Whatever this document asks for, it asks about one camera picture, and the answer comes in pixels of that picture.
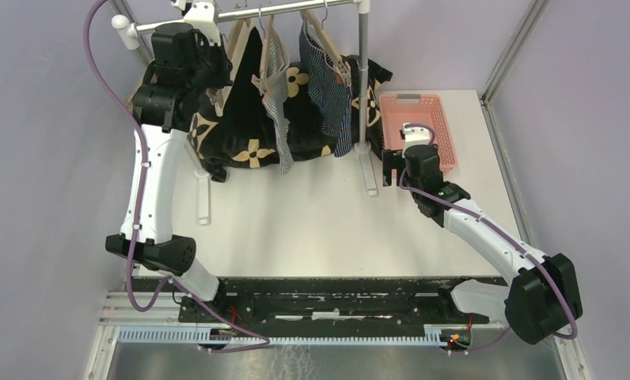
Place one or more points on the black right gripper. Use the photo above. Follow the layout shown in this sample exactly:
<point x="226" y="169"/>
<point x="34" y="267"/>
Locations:
<point x="391" y="160"/>

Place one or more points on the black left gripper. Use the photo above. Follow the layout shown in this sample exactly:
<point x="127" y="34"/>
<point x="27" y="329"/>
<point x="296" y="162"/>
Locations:
<point x="224" y="77"/>

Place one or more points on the beige clip hanger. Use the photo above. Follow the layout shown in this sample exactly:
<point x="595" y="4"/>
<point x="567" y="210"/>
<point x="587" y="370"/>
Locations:
<point x="235" y="50"/>

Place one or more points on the black underwear cream waistband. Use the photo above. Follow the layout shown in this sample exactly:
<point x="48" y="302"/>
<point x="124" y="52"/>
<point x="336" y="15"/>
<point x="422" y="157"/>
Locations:
<point x="243" y="136"/>

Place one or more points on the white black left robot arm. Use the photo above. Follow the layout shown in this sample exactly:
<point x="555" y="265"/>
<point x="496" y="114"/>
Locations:
<point x="185" y="65"/>

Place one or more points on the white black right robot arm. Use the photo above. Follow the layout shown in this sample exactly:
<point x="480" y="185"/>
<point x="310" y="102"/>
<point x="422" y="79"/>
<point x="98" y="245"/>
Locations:
<point x="540" y="296"/>

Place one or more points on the beige hanger with striped underwear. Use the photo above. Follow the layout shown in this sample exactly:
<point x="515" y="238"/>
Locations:
<point x="272" y="61"/>

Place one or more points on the grey white striped underwear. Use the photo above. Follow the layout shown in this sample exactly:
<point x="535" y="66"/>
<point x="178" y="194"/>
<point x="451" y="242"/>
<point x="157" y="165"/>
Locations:
<point x="274" y="106"/>

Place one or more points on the beige hanger with navy underwear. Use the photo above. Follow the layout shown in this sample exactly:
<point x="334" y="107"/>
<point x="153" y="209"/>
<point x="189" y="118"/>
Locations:
<point x="333" y="56"/>

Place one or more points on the navy striped underwear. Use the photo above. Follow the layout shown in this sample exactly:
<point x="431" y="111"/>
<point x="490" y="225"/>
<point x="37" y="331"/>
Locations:
<point x="332" y="98"/>

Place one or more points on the pink plastic basket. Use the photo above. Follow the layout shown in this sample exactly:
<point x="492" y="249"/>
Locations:
<point x="398" y="109"/>

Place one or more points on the black floral blanket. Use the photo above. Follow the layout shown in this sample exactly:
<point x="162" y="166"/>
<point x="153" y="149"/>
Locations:
<point x="306" y="141"/>

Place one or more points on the silver white clothes rack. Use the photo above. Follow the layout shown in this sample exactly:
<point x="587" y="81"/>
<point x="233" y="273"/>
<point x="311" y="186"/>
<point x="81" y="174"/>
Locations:
<point x="130" y="33"/>

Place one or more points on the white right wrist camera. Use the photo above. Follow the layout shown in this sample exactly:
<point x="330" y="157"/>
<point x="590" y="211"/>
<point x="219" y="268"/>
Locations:
<point x="415" y="134"/>

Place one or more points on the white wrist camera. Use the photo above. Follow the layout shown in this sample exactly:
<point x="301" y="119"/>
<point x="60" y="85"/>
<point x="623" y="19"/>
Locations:
<point x="201" y="15"/>
<point x="415" y="134"/>

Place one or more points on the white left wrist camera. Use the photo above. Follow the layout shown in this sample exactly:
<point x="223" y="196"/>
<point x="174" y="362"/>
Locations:
<point x="201" y="15"/>

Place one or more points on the light blue cable duct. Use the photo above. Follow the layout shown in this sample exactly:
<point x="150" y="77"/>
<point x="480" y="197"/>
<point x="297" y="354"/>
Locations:
<point x="211" y="335"/>

